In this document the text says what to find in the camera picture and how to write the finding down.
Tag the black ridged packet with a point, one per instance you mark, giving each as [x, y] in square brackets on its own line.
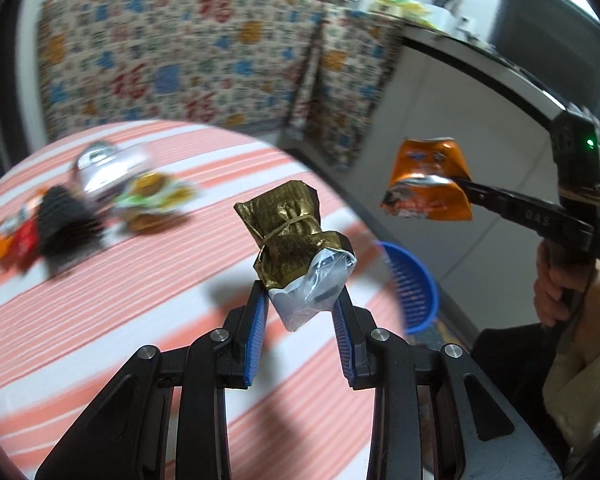
[65, 230]

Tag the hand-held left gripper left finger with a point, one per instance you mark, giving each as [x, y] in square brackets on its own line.
[255, 340]

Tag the orange striped tablecloth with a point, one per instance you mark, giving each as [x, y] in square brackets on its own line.
[130, 310]

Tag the blue plastic basket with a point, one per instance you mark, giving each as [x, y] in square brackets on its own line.
[415, 285]

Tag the orange white snack bag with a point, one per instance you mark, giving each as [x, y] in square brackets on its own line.
[2, 237]

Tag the kitchen counter cabinet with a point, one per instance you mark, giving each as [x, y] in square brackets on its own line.
[480, 160]

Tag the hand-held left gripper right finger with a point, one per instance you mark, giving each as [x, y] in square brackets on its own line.
[342, 345]

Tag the white knife block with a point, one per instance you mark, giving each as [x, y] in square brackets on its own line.
[450, 12]

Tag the wide printed blanket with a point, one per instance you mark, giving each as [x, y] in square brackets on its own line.
[155, 60]

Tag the person's right hand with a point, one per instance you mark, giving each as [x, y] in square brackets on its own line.
[547, 295]

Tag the narrow printed blanket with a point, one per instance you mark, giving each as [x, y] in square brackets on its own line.
[350, 90]

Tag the red snack wrapper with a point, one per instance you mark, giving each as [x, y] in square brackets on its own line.
[25, 242]

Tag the person's dark clothing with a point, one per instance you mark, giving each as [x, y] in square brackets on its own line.
[510, 375]

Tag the gold foil wrapper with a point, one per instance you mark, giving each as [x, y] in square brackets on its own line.
[285, 230]

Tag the green yellow wrapper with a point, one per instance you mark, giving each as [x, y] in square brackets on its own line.
[150, 190]

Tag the crushed orange can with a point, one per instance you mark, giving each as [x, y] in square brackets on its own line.
[425, 160]

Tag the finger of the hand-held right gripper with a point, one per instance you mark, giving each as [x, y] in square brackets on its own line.
[490, 197]

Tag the person's right forearm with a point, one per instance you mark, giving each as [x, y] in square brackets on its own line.
[585, 390]

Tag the yellow green plastic container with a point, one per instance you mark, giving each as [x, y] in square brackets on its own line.
[400, 7]

